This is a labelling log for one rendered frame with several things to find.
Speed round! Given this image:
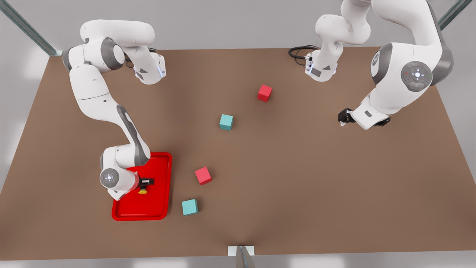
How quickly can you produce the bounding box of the red plastic tray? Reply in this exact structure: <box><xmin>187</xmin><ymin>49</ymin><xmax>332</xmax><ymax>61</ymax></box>
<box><xmin>112</xmin><ymin>152</ymin><xmax>173</xmax><ymax>221</ymax></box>

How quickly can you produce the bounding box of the red cube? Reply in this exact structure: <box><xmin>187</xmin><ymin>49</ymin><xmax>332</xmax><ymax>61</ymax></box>
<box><xmin>257</xmin><ymin>84</ymin><xmax>273</xmax><ymax>102</ymax></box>
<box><xmin>194</xmin><ymin>166</ymin><xmax>212</xmax><ymax>185</ymax></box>

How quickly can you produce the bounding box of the black cable loop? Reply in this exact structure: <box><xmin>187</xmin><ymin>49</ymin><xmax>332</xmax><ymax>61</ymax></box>
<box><xmin>288</xmin><ymin>45</ymin><xmax>319</xmax><ymax>66</ymax></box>
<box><xmin>124</xmin><ymin>47</ymin><xmax>158</xmax><ymax>69</ymax></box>

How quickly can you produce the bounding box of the silver frame post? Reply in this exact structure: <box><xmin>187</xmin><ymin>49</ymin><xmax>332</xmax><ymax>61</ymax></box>
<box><xmin>0</xmin><ymin>0</ymin><xmax>63</xmax><ymax>57</ymax></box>
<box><xmin>228</xmin><ymin>245</ymin><xmax>256</xmax><ymax>268</ymax></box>
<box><xmin>438</xmin><ymin>0</ymin><xmax>473</xmax><ymax>31</ymax></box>

